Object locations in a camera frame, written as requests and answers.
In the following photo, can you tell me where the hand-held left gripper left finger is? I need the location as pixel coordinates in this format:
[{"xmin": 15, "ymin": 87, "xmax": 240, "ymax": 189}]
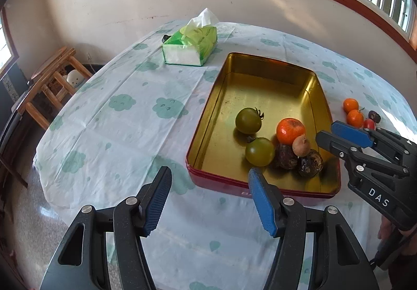
[{"xmin": 39, "ymin": 166, "xmax": 173, "ymax": 290}]

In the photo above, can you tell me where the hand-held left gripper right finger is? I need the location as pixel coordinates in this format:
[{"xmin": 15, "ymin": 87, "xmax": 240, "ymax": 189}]
[{"xmin": 248, "ymin": 167, "xmax": 380, "ymax": 290}]

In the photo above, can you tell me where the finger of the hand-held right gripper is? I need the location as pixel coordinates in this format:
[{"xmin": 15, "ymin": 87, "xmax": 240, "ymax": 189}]
[
  {"xmin": 315, "ymin": 130, "xmax": 409, "ymax": 180},
  {"xmin": 330, "ymin": 121, "xmax": 417, "ymax": 167}
]

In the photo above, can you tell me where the large wrinkled passion fruit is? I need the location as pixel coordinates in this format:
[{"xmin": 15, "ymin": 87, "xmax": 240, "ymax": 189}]
[{"xmin": 298, "ymin": 149, "xmax": 324, "ymax": 178}]

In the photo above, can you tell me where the brown longan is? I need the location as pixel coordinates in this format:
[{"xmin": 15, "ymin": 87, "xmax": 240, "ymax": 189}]
[{"xmin": 292, "ymin": 134, "xmax": 310, "ymax": 157}]

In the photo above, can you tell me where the large green tomato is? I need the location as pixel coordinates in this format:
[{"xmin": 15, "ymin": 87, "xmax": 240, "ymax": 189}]
[{"xmin": 245, "ymin": 137, "xmax": 275, "ymax": 167}]

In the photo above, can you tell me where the green tomato with stem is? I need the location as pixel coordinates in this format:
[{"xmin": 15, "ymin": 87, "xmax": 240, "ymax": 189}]
[{"xmin": 235, "ymin": 107, "xmax": 265, "ymax": 134}]

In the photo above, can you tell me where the red and gold tin box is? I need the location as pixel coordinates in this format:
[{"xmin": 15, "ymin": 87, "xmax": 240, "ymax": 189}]
[{"xmin": 186, "ymin": 52, "xmax": 341, "ymax": 201}]

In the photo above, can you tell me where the person's right hand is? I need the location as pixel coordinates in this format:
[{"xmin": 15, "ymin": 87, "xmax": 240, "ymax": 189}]
[{"xmin": 379, "ymin": 219, "xmax": 397, "ymax": 244}]

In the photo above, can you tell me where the white cloud print tablecloth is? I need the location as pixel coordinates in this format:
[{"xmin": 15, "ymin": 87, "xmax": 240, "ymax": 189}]
[{"xmin": 33, "ymin": 20, "xmax": 417, "ymax": 290}]

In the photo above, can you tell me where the small white round figurine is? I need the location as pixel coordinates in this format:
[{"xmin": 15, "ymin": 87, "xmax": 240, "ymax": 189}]
[{"xmin": 66, "ymin": 70, "xmax": 83, "ymax": 87}]

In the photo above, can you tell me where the wooden stool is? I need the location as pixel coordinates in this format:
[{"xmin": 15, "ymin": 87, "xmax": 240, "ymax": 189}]
[{"xmin": 24, "ymin": 46, "xmax": 95, "ymax": 131}]

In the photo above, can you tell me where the green tissue pack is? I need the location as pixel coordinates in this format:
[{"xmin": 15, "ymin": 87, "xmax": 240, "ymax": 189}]
[{"xmin": 162, "ymin": 8, "xmax": 218, "ymax": 66}]

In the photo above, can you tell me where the dark furniture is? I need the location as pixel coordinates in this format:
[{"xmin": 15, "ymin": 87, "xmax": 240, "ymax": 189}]
[{"xmin": 0, "ymin": 60, "xmax": 37, "ymax": 188}]

